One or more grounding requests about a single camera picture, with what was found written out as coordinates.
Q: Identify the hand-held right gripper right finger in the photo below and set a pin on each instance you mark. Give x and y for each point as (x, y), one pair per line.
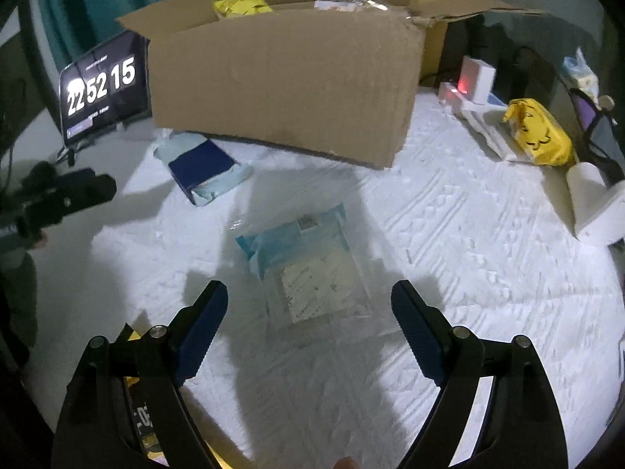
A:
(417, 332)

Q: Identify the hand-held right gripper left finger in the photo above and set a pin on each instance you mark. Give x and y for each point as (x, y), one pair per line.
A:
(205, 332)

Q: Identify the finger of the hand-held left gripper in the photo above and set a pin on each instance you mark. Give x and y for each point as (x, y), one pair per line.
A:
(78, 193)
(39, 176)

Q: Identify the clear blue white packet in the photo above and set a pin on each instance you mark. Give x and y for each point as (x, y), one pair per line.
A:
(312, 273)

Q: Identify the navy blue snack packet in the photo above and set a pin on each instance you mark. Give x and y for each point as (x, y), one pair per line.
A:
(200, 166)

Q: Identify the cardboard box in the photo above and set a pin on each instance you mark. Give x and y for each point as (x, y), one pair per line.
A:
(283, 83)

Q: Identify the yellow snack packet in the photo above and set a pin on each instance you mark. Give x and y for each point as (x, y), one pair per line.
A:
(241, 6)

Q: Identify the person's right hand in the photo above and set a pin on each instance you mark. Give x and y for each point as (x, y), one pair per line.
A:
(344, 464)

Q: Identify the tablet with clock display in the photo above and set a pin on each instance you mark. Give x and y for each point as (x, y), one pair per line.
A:
(127, 102)

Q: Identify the white paper holder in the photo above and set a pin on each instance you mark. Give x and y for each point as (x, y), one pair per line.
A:
(591, 200)

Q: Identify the yellow plastic bag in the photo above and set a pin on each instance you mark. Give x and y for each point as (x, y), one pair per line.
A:
(537, 132)

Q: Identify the white charger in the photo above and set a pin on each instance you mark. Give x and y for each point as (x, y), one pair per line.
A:
(481, 75)

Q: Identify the dark grey bag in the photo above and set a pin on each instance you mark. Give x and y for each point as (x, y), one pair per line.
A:
(603, 137)

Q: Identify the tissue pack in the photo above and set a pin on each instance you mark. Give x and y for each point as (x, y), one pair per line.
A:
(583, 78)

